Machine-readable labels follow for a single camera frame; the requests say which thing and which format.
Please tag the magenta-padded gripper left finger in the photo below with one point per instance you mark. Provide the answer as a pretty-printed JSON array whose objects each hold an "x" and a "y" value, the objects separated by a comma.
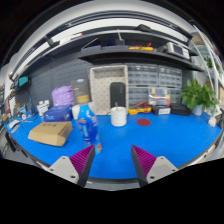
[{"x": 63, "y": 168}]

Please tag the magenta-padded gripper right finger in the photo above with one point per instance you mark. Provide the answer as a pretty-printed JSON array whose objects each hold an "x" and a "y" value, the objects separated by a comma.
[{"x": 161, "y": 168}]

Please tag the blue drink bottle yellow cap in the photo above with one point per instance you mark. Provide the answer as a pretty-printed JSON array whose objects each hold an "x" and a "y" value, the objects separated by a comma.
[{"x": 87, "y": 126}]

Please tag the brown cardboard box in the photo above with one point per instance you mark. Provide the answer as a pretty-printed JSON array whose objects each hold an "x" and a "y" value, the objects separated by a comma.
[{"x": 50, "y": 132}]

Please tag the flat round red coaster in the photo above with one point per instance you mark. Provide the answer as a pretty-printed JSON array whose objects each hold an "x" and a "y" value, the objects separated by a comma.
[{"x": 144, "y": 122}]

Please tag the blue printed box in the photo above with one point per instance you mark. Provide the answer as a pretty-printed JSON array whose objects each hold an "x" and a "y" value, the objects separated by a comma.
[{"x": 56, "y": 114}]

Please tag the black box with white label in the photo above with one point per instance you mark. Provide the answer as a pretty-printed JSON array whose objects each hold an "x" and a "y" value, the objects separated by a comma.
[{"x": 161, "y": 110}]

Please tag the flat black pouch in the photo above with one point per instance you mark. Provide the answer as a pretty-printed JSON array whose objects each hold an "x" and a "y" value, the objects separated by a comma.
[{"x": 180, "y": 110}]

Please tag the small white box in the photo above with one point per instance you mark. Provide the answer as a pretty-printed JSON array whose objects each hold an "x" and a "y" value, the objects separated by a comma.
[{"x": 42, "y": 108}]

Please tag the white ribbed cup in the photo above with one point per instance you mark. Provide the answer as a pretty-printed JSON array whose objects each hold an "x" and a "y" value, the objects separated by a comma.
[{"x": 118, "y": 117}]

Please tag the purple plastic bag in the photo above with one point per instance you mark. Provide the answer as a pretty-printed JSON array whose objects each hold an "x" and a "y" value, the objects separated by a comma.
[{"x": 62, "y": 96}]

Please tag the clear box of coloured parts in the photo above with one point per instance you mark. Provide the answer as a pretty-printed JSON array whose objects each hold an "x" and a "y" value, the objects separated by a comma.
[{"x": 159, "y": 96}]

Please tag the low grey drawer cabinet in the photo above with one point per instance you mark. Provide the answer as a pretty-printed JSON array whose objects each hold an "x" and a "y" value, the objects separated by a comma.
[{"x": 138, "y": 95}]

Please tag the metal spoon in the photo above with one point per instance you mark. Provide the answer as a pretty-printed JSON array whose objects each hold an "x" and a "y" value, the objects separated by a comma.
[{"x": 117, "y": 105}]

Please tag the dark grey upright box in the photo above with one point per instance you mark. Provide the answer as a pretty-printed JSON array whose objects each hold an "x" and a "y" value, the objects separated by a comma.
[{"x": 81, "y": 90}]

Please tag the green potted plant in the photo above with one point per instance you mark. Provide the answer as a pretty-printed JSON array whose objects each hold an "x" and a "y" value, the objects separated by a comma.
[{"x": 196, "y": 95}]

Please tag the black zip case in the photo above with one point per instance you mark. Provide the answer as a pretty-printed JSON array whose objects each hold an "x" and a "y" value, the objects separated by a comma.
[{"x": 117, "y": 94}]

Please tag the beige dotted organizer tray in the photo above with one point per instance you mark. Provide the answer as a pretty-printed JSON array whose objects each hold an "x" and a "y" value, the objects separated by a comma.
[{"x": 101, "y": 90}]

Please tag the narrow grey drawer cabinet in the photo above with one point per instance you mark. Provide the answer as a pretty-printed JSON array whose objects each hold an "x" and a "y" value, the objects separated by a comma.
[{"x": 170, "y": 77}]

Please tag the wide grey drawer cabinet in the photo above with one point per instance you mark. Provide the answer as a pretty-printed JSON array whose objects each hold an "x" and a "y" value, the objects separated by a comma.
[{"x": 142, "y": 75}]

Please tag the black wall shelf unit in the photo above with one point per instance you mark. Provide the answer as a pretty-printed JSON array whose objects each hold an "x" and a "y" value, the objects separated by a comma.
[{"x": 133, "y": 55}]

